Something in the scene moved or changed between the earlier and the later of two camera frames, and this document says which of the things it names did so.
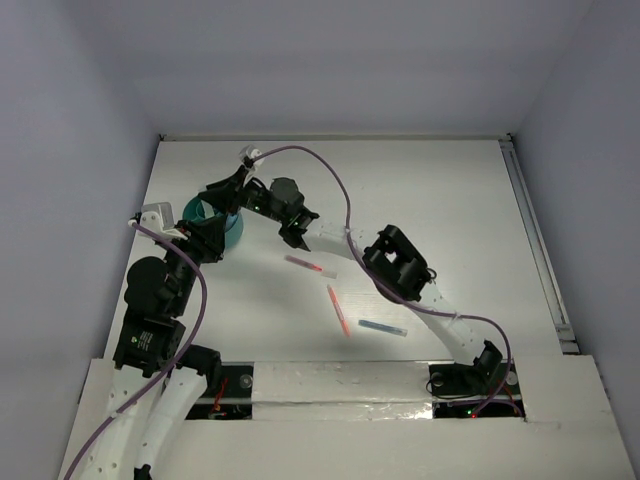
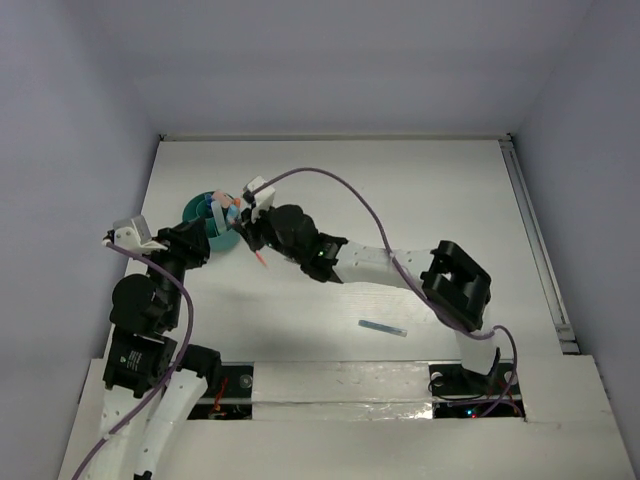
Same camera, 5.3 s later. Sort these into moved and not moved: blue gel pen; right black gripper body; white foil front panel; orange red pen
Moved: right black gripper body; orange red pen
Not moved: white foil front panel; blue gel pen
